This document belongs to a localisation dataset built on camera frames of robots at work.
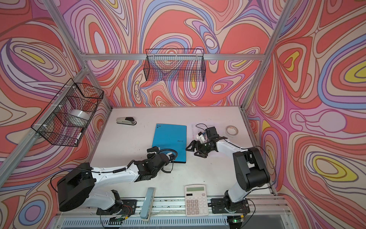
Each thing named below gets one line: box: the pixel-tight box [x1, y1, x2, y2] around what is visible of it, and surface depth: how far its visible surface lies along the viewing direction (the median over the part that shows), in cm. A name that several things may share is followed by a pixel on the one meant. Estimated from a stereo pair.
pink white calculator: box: [184, 184, 209, 217], surface depth 75 cm
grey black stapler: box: [116, 116, 138, 126], surface depth 110 cm
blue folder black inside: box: [152, 123, 187, 164], surface depth 104 cm
